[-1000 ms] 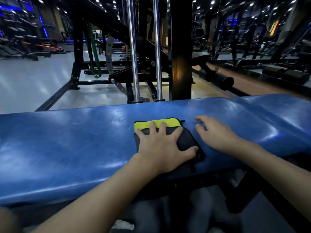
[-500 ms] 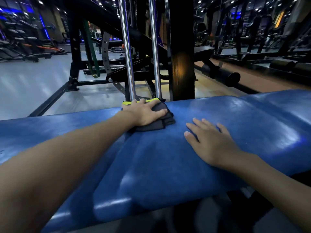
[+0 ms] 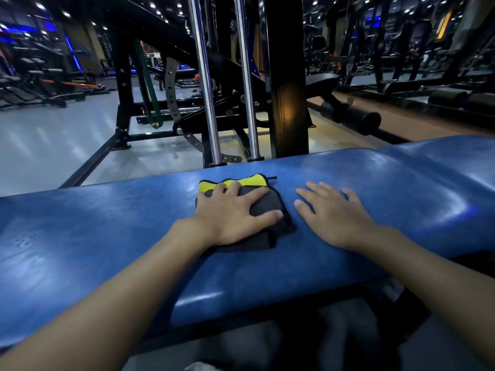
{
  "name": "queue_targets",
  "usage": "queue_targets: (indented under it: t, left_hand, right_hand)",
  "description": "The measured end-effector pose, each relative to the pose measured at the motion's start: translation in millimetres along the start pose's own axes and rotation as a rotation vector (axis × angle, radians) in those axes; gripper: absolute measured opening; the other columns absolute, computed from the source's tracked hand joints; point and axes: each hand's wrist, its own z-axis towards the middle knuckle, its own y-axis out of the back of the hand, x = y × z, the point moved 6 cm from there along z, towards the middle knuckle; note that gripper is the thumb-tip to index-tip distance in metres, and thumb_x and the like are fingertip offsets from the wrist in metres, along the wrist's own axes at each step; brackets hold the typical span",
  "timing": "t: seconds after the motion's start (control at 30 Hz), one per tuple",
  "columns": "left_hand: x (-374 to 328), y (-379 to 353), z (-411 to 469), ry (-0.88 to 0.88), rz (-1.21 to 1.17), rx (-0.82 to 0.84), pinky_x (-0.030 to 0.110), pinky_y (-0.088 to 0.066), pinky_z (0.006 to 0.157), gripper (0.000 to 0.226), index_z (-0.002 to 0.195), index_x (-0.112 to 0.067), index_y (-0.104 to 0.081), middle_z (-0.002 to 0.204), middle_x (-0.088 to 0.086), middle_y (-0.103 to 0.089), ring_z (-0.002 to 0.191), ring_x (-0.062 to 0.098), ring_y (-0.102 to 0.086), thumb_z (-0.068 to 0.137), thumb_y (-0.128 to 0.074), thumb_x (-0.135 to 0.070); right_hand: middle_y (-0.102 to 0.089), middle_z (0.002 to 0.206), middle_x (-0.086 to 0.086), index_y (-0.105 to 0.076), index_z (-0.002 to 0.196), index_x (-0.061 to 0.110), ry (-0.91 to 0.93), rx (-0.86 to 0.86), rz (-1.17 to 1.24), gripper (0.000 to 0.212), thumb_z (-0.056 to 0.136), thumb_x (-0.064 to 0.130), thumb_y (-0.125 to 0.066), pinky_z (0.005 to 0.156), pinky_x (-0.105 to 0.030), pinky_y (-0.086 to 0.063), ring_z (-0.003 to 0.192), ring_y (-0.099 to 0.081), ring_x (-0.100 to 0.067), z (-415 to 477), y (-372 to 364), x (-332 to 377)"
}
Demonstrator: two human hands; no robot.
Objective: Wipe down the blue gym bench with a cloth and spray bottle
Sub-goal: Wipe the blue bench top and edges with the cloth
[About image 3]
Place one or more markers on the grey and yellow cleaning cloth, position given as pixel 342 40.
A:
pixel 270 204

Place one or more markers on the black gym equipment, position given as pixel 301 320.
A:
pixel 406 46

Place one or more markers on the person's left forearm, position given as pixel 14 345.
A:
pixel 96 312

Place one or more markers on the blue padded bench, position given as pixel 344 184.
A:
pixel 96 235

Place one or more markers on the perforated steel adjustment arc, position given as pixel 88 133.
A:
pixel 172 88

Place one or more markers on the person's right hand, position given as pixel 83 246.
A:
pixel 340 224

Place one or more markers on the person's left hand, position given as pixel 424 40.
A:
pixel 228 220

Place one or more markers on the person's right forearm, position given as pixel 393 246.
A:
pixel 437 282

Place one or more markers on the black foam roller pad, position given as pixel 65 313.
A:
pixel 361 120

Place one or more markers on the black machine column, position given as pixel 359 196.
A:
pixel 286 81

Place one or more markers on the chrome guide rod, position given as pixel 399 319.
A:
pixel 205 81
pixel 246 81

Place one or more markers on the black weight machine frame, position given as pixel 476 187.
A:
pixel 123 92

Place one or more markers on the green resistance band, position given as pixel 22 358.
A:
pixel 151 100

